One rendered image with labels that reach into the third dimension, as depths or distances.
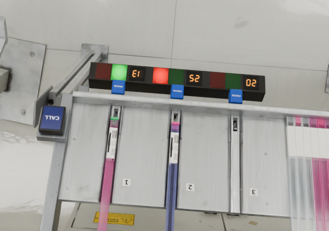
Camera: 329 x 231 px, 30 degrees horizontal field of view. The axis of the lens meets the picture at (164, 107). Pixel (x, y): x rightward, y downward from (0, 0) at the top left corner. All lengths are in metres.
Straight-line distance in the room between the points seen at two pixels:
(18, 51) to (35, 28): 0.09
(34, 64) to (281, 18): 0.75
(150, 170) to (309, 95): 0.93
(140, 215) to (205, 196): 0.40
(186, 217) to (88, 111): 0.43
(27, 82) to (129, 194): 0.90
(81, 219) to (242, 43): 0.76
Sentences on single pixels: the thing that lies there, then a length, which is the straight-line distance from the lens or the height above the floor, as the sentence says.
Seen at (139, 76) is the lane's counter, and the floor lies 0.66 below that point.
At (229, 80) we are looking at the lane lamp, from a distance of 1.19.
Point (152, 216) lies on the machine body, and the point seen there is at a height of 0.50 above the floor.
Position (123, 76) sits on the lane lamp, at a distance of 1.18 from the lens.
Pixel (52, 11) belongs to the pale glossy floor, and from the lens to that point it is 1.86.
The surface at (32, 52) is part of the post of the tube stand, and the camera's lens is 1.87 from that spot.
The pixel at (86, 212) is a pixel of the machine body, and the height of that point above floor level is 0.51.
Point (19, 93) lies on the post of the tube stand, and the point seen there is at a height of 0.01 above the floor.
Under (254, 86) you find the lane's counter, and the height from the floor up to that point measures 0.67.
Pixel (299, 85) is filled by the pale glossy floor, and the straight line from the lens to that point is 1.90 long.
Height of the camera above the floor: 1.83
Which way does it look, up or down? 78 degrees down
